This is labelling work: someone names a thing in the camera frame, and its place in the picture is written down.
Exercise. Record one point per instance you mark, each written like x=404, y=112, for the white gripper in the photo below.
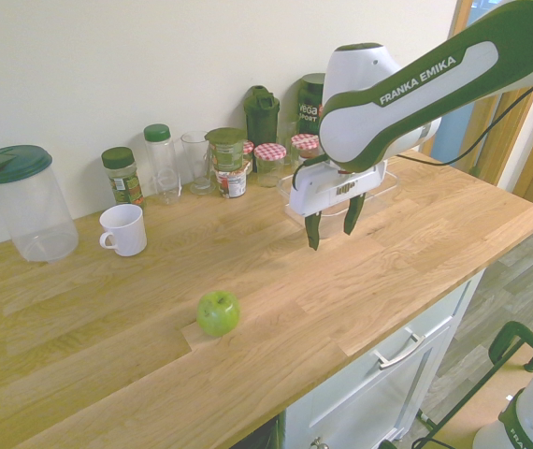
x=336, y=185

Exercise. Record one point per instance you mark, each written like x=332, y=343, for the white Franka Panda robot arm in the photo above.
x=402, y=89

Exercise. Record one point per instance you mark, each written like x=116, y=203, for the green apple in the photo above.
x=218, y=314

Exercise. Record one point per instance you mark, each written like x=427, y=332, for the red gingham-lidded glass jar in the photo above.
x=270, y=164
x=305, y=149
x=248, y=154

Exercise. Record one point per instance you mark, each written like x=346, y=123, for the small white labelled pot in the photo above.
x=232, y=183

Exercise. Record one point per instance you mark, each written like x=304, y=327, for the black Vega Sport tub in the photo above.
x=310, y=105

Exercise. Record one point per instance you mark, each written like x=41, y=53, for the dark green shaker bottle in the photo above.
x=261, y=118

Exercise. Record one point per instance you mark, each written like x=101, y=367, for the green-lidded labelled tub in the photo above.
x=226, y=149

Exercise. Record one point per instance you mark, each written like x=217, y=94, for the clear drinking glass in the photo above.
x=197, y=162

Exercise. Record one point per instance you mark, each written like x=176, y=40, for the white kitchen cabinet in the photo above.
x=378, y=374

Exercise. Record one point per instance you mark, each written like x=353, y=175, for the tall clear green-capped bottle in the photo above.
x=163, y=164

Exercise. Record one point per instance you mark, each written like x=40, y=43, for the white ceramic mug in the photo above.
x=124, y=230

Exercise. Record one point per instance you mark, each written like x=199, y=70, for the dark-lidded spice jar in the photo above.
x=123, y=178

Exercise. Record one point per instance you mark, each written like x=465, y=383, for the small silver cabinet knob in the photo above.
x=317, y=442

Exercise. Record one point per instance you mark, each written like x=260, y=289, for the green metal clamp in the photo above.
x=519, y=348

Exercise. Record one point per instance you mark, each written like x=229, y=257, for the large clear green-lidded canister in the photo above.
x=25, y=206

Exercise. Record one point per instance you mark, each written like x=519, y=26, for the wooden door frame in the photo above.
x=505, y=131

